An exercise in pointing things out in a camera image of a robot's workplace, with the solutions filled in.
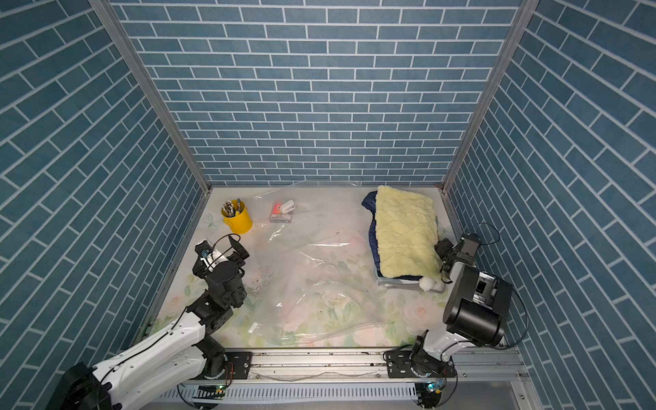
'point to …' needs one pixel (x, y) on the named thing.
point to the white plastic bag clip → (288, 207)
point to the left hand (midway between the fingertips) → (226, 244)
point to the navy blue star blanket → (370, 201)
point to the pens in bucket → (228, 208)
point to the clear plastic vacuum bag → (313, 275)
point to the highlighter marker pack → (278, 216)
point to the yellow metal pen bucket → (241, 223)
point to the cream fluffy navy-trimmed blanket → (424, 284)
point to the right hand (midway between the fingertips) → (445, 247)
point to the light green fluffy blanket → (407, 234)
